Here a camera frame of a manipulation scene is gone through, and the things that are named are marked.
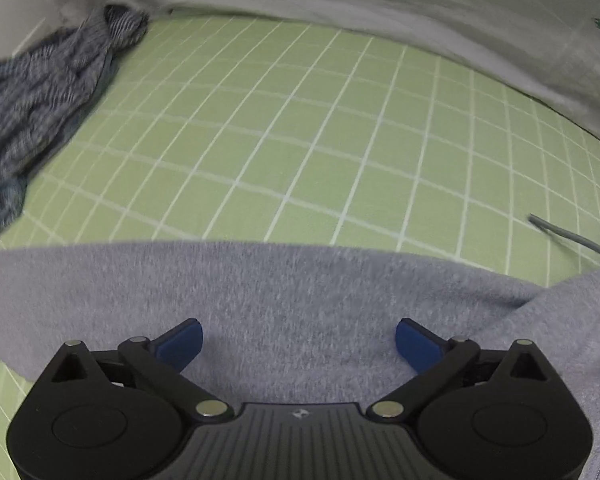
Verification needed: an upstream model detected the grey fleece hoodie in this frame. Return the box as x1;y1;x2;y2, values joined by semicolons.
0;242;600;479

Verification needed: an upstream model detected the green grid mat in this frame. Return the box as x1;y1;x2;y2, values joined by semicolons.
0;18;600;479

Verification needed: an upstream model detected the blue checked shirt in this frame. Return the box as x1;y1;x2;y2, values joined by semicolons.
0;3;150;236

